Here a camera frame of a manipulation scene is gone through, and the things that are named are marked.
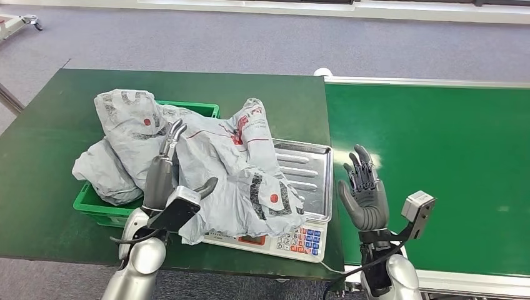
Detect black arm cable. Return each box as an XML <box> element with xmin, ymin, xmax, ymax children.
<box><xmin>109</xmin><ymin>229</ymin><xmax>163</xmax><ymax>246</ymax></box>
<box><xmin>322</xmin><ymin>241</ymin><xmax>409</xmax><ymax>300</ymax></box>

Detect green conveyor belt machine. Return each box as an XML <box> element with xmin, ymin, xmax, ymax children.
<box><xmin>313</xmin><ymin>67</ymin><xmax>530</xmax><ymax>300</ymax></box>

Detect white window sill ledge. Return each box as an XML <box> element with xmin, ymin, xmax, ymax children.
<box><xmin>0</xmin><ymin>0</ymin><xmax>530</xmax><ymax>26</ymax></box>

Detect small plain grey courier bag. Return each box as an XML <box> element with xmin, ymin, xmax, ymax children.
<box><xmin>71</xmin><ymin>138</ymin><xmax>144</xmax><ymax>207</ymax></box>

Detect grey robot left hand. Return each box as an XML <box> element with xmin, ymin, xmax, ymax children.
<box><xmin>142</xmin><ymin>119</ymin><xmax>219</xmax><ymax>212</ymax></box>

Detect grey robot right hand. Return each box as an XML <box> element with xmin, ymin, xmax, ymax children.
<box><xmin>337</xmin><ymin>144</ymin><xmax>391</xmax><ymax>232</ymax></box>

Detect large grey courier bag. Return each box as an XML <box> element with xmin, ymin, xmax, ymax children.
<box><xmin>94</xmin><ymin>89</ymin><xmax>184</xmax><ymax>192</ymax></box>

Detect thin white cable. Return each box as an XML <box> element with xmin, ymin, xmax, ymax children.
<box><xmin>319</xmin><ymin>261</ymin><xmax>348</xmax><ymax>277</ymax></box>

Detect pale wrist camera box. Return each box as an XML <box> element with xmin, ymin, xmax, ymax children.
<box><xmin>146</xmin><ymin>185</ymin><xmax>203</xmax><ymax>234</ymax></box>
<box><xmin>389</xmin><ymin>190</ymin><xmax>437</xmax><ymax>244</ymax></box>

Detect electronic weighing scale steel tray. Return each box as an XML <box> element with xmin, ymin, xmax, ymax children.
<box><xmin>202</xmin><ymin>138</ymin><xmax>334</xmax><ymax>264</ymax></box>

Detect white wheeled cart frame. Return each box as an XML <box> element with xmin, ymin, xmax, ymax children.
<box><xmin>0</xmin><ymin>14</ymin><xmax>45</xmax><ymax>43</ymax></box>

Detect dark metal bar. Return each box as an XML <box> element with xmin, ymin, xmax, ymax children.
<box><xmin>0</xmin><ymin>81</ymin><xmax>26</xmax><ymax>117</ymax></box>

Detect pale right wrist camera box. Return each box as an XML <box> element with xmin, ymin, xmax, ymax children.
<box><xmin>389</xmin><ymin>190</ymin><xmax>437</xmax><ymax>244</ymax></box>

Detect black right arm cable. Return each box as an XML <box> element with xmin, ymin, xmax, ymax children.
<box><xmin>322</xmin><ymin>241</ymin><xmax>409</xmax><ymax>300</ymax></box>

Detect grey courier bag red lines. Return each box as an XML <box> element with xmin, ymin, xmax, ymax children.
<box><xmin>159</xmin><ymin>97</ymin><xmax>308</xmax><ymax>246</ymax></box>

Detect green plastic crate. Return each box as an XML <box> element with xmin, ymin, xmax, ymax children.
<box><xmin>72</xmin><ymin>100</ymin><xmax>221</xmax><ymax>229</ymax></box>

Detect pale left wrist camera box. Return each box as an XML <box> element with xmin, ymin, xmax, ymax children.
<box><xmin>146</xmin><ymin>185</ymin><xmax>203</xmax><ymax>234</ymax></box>

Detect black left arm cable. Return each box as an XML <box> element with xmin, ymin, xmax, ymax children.
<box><xmin>109</xmin><ymin>229</ymin><xmax>163</xmax><ymax>246</ymax></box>

